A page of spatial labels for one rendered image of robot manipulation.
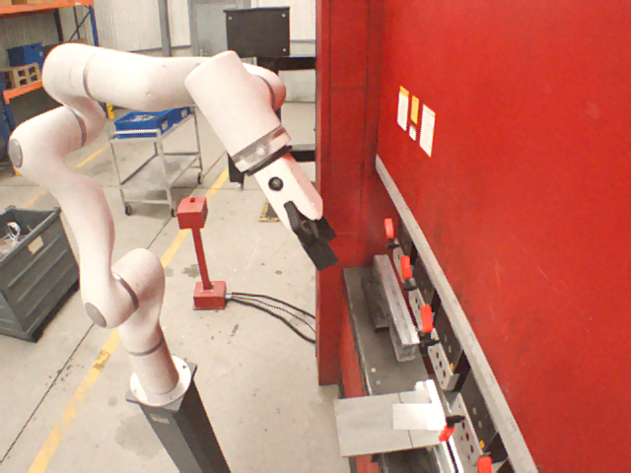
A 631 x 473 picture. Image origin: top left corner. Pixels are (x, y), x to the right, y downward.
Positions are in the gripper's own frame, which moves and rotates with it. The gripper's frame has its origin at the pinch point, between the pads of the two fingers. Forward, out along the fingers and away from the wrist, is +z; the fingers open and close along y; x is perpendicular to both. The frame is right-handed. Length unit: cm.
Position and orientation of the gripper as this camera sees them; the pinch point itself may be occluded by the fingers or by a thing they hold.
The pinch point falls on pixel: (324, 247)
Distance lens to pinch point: 59.7
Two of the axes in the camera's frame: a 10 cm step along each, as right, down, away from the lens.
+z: 5.2, 8.0, 3.0
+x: -8.6, 4.8, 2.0
